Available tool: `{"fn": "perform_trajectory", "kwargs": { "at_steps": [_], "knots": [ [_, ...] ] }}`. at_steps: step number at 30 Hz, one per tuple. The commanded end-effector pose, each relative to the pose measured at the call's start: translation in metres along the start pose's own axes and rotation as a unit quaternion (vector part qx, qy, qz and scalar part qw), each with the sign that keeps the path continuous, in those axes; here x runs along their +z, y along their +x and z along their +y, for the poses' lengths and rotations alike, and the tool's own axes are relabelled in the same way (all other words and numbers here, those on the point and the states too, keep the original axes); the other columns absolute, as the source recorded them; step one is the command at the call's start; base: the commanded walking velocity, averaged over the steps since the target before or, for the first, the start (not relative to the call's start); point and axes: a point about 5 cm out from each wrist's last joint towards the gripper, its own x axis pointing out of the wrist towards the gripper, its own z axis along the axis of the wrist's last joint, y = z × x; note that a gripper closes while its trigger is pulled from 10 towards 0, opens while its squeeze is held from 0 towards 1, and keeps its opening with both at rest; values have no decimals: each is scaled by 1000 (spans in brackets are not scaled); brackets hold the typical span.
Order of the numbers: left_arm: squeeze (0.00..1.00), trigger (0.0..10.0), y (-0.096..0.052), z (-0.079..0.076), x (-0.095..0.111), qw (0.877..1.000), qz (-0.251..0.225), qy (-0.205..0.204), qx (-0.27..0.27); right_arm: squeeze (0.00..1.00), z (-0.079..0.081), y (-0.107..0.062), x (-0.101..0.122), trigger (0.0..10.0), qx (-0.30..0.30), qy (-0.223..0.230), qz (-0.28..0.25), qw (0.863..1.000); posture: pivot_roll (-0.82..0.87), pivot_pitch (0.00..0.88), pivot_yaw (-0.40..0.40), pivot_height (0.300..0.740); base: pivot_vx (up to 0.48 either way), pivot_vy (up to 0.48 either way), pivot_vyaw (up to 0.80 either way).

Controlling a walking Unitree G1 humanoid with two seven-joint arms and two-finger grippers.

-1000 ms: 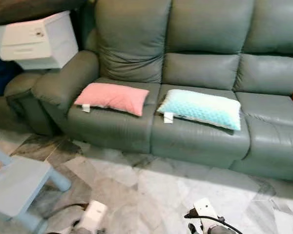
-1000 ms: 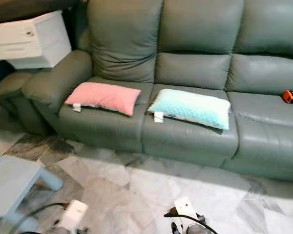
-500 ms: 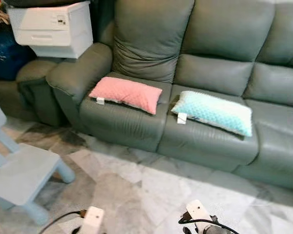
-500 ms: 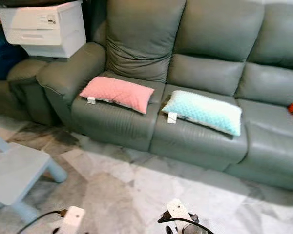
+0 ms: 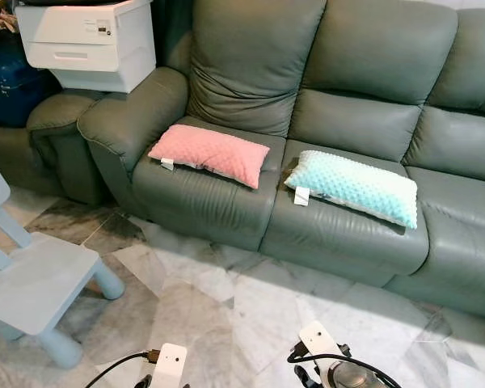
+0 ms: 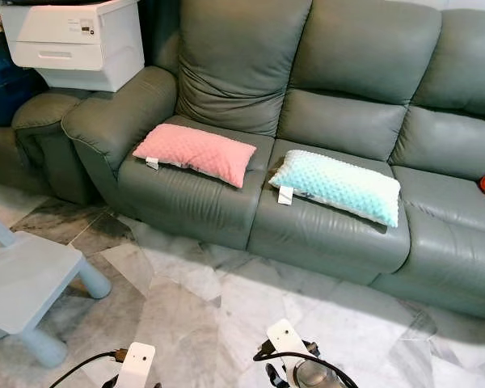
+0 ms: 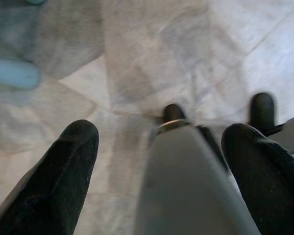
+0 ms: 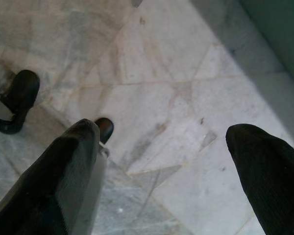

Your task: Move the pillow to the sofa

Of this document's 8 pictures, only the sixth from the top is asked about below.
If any mint dotted plush pillow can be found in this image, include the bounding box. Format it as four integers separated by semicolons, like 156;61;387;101
268;150;403;229

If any green leather sofa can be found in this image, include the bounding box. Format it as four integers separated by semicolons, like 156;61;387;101
62;0;485;320

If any pink dotted plush pillow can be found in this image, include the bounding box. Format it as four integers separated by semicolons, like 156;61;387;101
132;123;258;189

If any light blue wooden chair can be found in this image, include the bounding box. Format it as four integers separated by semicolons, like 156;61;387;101
0;174;112;370

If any green leather armchair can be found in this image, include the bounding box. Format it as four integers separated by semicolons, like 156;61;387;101
0;91;98;207

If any dark blue bag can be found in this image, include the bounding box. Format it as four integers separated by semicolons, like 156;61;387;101
0;32;49;128

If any white plastic drawer box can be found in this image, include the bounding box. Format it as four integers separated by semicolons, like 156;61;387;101
0;0;145;92

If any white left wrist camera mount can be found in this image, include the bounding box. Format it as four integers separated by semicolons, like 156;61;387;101
117;342;157;388

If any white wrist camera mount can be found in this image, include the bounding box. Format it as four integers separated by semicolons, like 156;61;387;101
265;318;308;365
117;342;157;388

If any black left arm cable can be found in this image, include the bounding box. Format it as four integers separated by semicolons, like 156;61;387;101
48;348;129;388

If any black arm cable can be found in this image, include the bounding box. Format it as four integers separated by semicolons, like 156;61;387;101
48;348;129;388
252;339;361;388

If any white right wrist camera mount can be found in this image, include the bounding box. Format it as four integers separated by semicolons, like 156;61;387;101
265;318;308;365

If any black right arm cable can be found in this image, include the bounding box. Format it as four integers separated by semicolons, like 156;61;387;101
252;339;361;388

